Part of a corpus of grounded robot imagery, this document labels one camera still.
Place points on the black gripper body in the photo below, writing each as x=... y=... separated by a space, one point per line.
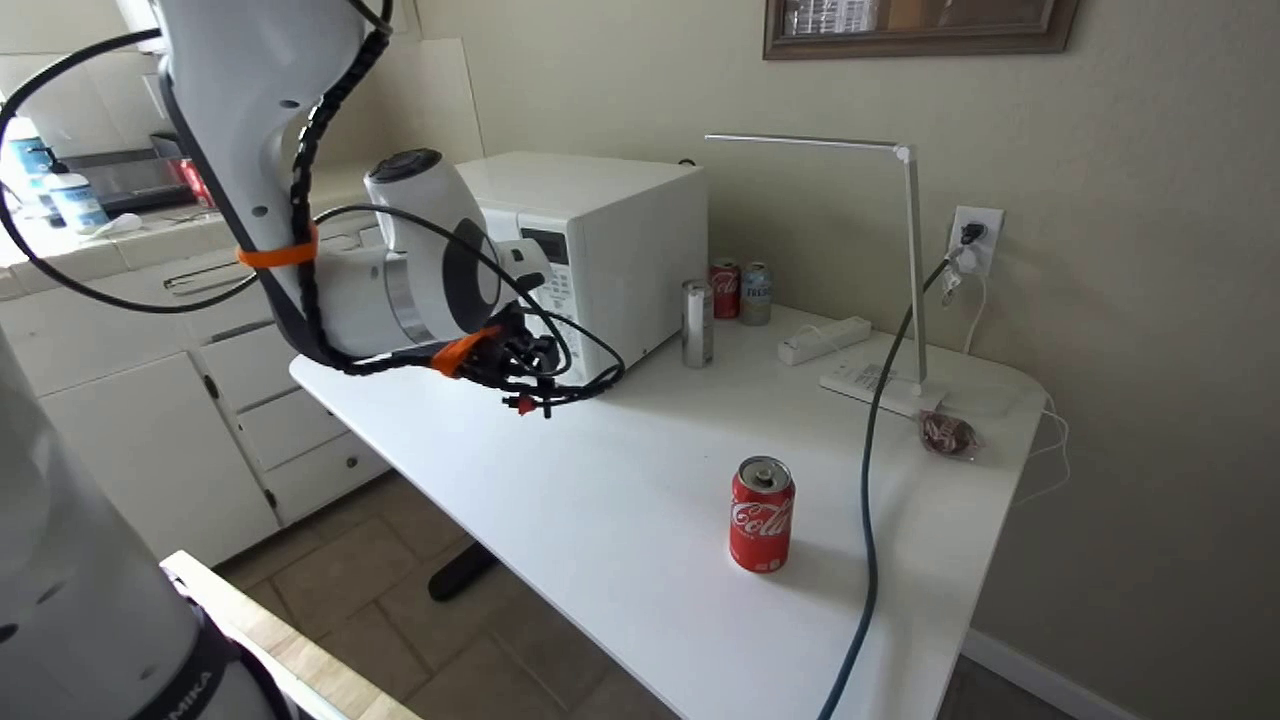
x=520 y=361

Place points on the white microwave oven body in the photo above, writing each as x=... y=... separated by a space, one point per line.
x=626 y=214

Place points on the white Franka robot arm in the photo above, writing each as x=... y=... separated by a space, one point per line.
x=241 y=107

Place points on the black table foot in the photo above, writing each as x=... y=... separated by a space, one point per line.
x=462 y=568

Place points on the small red can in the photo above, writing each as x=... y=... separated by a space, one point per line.
x=724 y=289

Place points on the small grey bottle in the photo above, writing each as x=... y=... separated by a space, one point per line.
x=759 y=294

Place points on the red cola can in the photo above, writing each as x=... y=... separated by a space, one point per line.
x=763 y=521

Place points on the white folded cloth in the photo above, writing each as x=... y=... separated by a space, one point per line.
x=827 y=337

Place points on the light wooden board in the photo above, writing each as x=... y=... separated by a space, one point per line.
x=287 y=653

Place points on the red can with straw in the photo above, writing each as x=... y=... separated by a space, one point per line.
x=194 y=182

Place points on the white drawer cabinet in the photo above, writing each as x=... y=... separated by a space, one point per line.
x=132 y=443

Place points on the white desk lamp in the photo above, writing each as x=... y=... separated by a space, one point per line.
x=912 y=264

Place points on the dark crumpled wrapper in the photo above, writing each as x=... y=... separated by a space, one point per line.
x=948 y=435

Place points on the black countertop device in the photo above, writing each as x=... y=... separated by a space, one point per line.
x=120 y=178

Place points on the small white blue container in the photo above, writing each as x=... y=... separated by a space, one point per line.
x=76 y=203

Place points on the brown framed picture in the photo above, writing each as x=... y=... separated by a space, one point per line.
x=920 y=46

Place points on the blue white bottle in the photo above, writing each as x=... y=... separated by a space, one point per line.
x=27 y=158

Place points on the orange wrist mount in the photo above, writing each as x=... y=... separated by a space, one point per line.
x=466 y=354

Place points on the white wall outlet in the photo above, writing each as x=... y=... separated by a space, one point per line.
x=979 y=243

